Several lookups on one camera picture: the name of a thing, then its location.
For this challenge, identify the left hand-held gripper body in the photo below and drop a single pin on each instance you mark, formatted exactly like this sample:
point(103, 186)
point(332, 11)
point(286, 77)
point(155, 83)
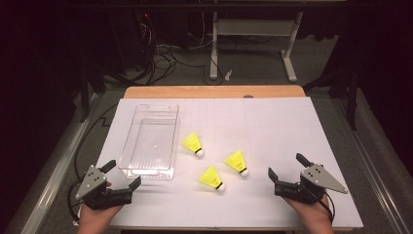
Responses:
point(94, 182)

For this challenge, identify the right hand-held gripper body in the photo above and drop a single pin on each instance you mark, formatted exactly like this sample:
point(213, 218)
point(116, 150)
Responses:
point(316, 177)

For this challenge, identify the yellow shuttlecock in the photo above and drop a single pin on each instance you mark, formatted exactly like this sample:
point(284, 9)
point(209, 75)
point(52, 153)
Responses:
point(236, 161)
point(192, 143)
point(210, 178)

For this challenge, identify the clear plastic tray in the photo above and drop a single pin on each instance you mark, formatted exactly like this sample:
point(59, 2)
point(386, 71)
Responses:
point(149, 146)

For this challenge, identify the person's left hand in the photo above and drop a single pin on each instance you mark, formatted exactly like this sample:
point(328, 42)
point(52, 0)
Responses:
point(95, 216)

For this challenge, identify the person's right hand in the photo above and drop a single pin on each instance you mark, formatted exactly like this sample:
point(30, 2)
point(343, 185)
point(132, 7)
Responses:
point(313, 213)

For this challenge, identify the white board sheet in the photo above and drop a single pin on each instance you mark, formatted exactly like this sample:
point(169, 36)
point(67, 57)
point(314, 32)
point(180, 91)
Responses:
point(259, 130)

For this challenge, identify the black metal stand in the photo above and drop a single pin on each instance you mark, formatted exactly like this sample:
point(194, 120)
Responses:
point(84, 97)
point(352, 104)

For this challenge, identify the grey round table grommet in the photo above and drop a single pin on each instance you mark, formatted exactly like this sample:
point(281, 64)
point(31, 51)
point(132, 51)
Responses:
point(248, 96)

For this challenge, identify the wooden table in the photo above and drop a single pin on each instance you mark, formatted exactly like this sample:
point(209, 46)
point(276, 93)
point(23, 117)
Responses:
point(211, 92)

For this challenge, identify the small white floor scrap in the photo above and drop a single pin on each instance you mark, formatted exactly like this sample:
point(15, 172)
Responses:
point(228, 75)

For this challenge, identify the dark computer tower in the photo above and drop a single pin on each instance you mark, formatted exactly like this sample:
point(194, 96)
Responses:
point(133, 39)

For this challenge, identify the aluminium rail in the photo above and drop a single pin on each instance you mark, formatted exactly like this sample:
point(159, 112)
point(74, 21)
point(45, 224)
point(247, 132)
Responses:
point(55, 175)
point(373, 162)

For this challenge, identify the white metal desk frame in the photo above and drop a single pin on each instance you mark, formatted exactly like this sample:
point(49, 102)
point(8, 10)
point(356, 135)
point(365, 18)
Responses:
point(253, 27)

